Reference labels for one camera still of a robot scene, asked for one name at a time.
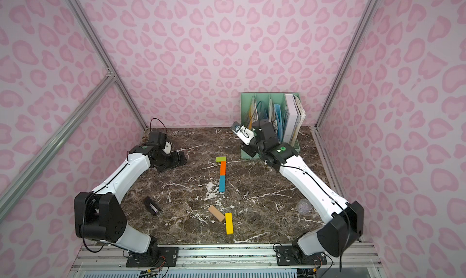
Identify orange building block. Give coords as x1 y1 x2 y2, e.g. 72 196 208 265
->
220 161 226 176

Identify natural wood building block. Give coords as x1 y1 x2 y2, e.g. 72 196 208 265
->
208 205 225 222

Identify yellow building block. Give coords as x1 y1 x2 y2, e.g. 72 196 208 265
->
225 212 234 235

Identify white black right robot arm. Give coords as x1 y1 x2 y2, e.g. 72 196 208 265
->
231 120 364 257

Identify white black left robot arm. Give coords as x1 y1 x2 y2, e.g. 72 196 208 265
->
74 144 188 254

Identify white printed paper document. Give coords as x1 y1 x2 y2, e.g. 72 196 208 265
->
246 95 258 130

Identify stack of magazines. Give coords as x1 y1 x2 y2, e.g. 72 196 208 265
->
268 97 275 123

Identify light blue translucent folder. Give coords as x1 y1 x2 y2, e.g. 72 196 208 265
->
274 103 283 142

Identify small black box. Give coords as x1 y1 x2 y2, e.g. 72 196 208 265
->
143 196 162 216

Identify white thick book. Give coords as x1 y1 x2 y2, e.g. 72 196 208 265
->
283 93 302 147

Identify thin booklets right compartment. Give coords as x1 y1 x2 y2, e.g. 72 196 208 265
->
291 95 306 148

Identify clear plastic cup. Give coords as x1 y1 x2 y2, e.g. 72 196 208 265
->
296 199 314 216

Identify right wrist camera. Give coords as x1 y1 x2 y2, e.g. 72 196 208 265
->
231 121 255 145

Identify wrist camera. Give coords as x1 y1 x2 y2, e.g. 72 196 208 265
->
146 131 172 155
231 121 255 145

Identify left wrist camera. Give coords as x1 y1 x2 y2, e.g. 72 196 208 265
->
146 131 172 155

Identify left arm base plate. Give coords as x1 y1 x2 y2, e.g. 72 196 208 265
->
126 246 179 268

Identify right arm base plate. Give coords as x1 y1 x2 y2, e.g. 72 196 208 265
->
273 243 328 268

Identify aluminium front rail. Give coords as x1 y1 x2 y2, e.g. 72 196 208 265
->
68 242 386 278

